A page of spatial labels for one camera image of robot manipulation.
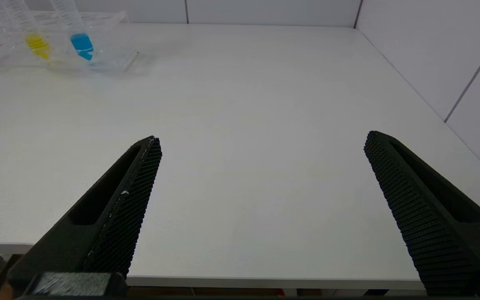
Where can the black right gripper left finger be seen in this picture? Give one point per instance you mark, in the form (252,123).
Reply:
(115,221)

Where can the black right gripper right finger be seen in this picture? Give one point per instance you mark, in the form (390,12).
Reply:
(431,225)

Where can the clear acrylic test tube rack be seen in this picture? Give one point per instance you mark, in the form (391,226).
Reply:
(106,54)

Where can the test tube with blue pigment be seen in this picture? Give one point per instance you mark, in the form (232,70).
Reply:
(81,43)

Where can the test tube with yellow pigment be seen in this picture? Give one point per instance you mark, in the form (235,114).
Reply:
(38,45)

